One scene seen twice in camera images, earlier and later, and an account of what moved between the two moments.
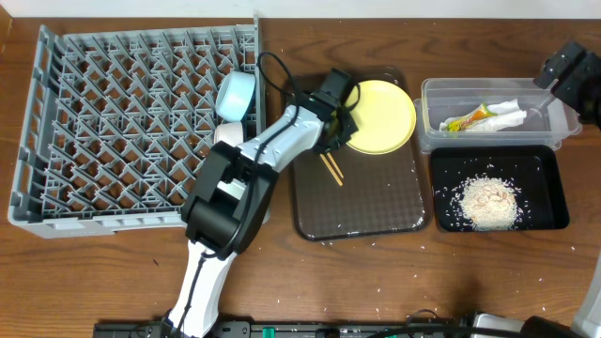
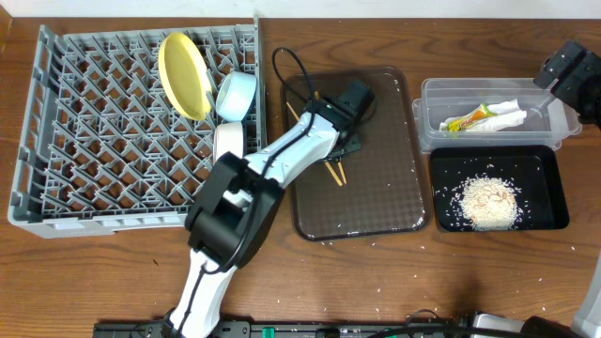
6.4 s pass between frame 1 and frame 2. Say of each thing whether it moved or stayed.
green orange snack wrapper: stayed
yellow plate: moved
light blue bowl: stayed
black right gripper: stayed
